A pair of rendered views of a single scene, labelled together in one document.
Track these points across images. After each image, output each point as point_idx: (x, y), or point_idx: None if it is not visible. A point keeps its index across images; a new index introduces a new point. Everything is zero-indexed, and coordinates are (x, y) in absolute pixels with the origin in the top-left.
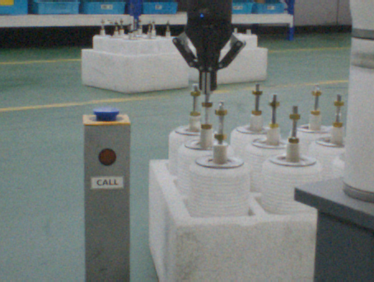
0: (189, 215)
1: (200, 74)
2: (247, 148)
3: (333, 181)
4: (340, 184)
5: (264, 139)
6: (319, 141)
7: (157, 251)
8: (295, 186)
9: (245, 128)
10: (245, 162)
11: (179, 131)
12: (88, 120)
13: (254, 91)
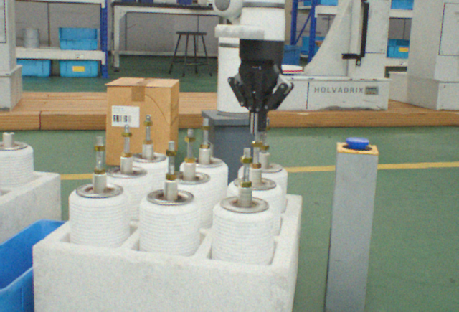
0: (288, 200)
1: (265, 115)
2: (214, 183)
3: (248, 117)
4: (247, 117)
5: (190, 181)
6: (141, 173)
7: (290, 305)
8: (269, 118)
9: (178, 200)
10: (214, 199)
11: (265, 202)
12: (371, 147)
13: (176, 149)
